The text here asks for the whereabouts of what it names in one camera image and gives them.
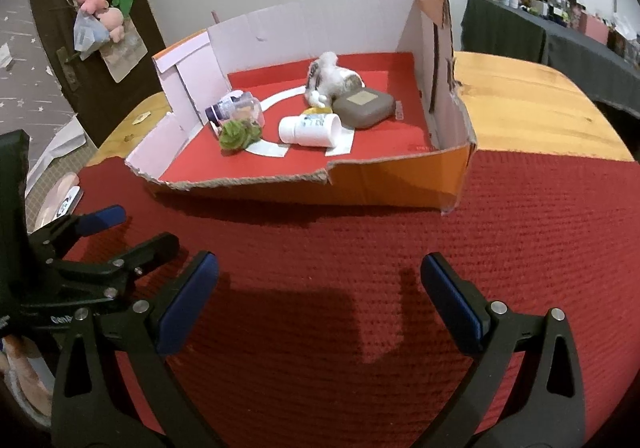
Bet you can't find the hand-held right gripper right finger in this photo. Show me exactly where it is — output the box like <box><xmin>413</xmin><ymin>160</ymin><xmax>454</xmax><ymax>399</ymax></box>
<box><xmin>415</xmin><ymin>252</ymin><xmax>587</xmax><ymax>448</ymax></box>

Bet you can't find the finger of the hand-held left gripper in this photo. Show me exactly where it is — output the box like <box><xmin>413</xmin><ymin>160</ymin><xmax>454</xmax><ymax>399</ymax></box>
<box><xmin>30</xmin><ymin>205</ymin><xmax>126</xmax><ymax>256</ymax></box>
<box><xmin>52</xmin><ymin>231</ymin><xmax>180</xmax><ymax>279</ymax></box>

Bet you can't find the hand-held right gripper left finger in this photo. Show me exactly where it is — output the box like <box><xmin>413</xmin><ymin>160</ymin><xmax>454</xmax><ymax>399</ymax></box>
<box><xmin>50</xmin><ymin>251</ymin><xmax>236</xmax><ymax>448</ymax></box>

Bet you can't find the orange cardboard box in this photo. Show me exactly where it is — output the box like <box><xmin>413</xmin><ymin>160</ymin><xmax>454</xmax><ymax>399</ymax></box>
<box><xmin>124</xmin><ymin>0</ymin><xmax>478</xmax><ymax>216</ymax></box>

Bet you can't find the green leafy toy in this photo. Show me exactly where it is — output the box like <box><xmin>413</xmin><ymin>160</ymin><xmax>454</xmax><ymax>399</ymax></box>
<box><xmin>218</xmin><ymin>118</ymin><xmax>263</xmax><ymax>152</ymax></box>

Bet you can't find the dark blue bottle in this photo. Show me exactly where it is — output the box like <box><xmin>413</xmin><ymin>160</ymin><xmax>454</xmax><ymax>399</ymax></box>
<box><xmin>205</xmin><ymin>96</ymin><xmax>236</xmax><ymax>125</ymax></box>

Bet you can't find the clear plastic case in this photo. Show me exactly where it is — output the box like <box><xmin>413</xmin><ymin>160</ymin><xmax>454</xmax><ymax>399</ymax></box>
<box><xmin>227</xmin><ymin>91</ymin><xmax>266</xmax><ymax>129</ymax></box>

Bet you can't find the white pill bottle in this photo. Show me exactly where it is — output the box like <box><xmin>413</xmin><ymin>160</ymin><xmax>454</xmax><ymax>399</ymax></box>
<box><xmin>278</xmin><ymin>112</ymin><xmax>343</xmax><ymax>149</ymax></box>

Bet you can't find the grey square case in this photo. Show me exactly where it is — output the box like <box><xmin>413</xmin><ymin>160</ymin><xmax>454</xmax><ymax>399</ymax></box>
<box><xmin>332</xmin><ymin>88</ymin><xmax>396</xmax><ymax>129</ymax></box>

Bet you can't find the white fluffy hair clip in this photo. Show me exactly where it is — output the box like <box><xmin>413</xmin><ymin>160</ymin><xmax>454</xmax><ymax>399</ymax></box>
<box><xmin>306</xmin><ymin>52</ymin><xmax>346</xmax><ymax>96</ymax></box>

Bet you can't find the person's left hand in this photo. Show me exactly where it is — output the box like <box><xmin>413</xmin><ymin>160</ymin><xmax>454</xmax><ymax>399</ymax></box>
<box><xmin>0</xmin><ymin>334</ymin><xmax>56</xmax><ymax>424</ymax></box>

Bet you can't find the white remote control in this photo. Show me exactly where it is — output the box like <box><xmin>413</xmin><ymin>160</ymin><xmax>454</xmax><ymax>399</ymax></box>
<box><xmin>55</xmin><ymin>187</ymin><xmax>83</xmax><ymax>219</ymax></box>

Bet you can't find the peach padded cushion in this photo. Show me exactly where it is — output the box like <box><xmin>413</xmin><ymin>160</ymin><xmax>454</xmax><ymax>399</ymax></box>
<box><xmin>35</xmin><ymin>173</ymin><xmax>81</xmax><ymax>229</ymax></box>

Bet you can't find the red knit table cloth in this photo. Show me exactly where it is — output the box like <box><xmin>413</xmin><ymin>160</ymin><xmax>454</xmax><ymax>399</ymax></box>
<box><xmin>60</xmin><ymin>151</ymin><xmax>640</xmax><ymax>448</ymax></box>

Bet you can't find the white plastic sheet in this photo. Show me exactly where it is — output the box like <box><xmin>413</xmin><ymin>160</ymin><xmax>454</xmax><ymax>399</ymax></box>
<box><xmin>25</xmin><ymin>114</ymin><xmax>98</xmax><ymax>189</ymax></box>

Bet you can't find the beige paper card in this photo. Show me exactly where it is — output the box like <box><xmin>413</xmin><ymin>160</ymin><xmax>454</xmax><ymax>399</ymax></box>
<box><xmin>100</xmin><ymin>26</ymin><xmax>148</xmax><ymax>83</ymax></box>

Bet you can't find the clear plastic bag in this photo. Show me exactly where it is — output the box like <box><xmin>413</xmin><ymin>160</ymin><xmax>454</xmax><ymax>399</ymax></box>
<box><xmin>74</xmin><ymin>11</ymin><xmax>108</xmax><ymax>52</ymax></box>

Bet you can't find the red printed bag liner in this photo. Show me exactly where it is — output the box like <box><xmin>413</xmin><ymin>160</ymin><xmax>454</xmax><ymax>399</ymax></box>
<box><xmin>157</xmin><ymin>52</ymin><xmax>436</xmax><ymax>181</ymax></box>

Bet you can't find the pink plush toy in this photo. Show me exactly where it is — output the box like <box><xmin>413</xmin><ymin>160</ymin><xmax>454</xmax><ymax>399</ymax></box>
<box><xmin>75</xmin><ymin>0</ymin><xmax>126</xmax><ymax>43</ymax></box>

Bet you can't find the dark brown door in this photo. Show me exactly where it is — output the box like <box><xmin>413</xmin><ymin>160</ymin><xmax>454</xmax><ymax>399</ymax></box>
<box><xmin>22</xmin><ymin>0</ymin><xmax>168</xmax><ymax>149</ymax></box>

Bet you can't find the metal door handle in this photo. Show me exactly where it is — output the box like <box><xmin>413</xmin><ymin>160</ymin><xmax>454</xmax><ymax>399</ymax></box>
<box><xmin>56</xmin><ymin>47</ymin><xmax>81</xmax><ymax>90</ymax></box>

